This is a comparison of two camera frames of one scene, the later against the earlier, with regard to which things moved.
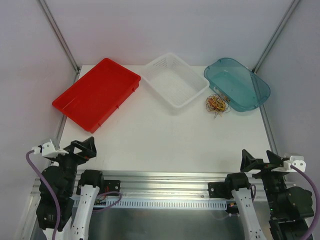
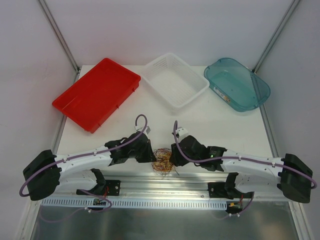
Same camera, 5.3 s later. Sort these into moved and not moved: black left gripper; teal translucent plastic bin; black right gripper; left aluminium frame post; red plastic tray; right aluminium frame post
Moved: black left gripper; black right gripper
Not moved: red plastic tray; left aluminium frame post; right aluminium frame post; teal translucent plastic bin
